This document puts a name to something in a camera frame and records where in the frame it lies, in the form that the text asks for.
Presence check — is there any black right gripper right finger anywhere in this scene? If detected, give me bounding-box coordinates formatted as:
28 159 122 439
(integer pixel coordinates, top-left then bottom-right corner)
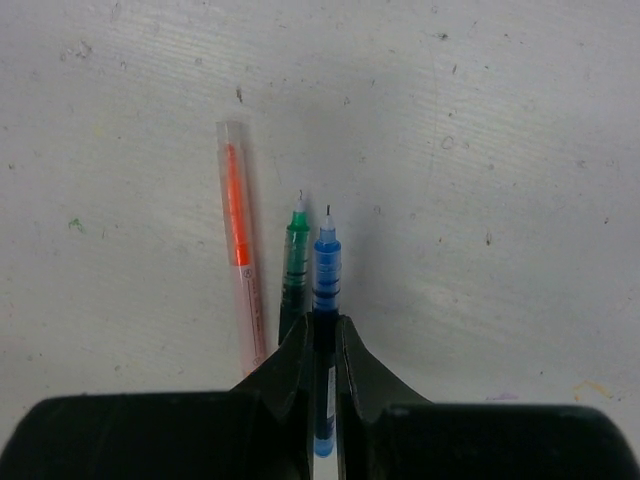
336 316 635 479

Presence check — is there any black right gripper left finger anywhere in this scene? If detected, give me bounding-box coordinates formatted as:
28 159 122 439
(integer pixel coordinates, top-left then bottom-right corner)
14 319 313 479

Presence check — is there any green gel pen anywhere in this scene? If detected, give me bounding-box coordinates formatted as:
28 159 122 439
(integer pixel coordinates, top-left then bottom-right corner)
278 191 310 345

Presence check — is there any blue gel pen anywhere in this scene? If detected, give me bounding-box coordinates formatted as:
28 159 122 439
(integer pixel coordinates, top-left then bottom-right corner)
312 205 342 458

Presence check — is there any orange clear pen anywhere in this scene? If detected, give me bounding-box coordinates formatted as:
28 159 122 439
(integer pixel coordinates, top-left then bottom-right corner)
216 120 268 376

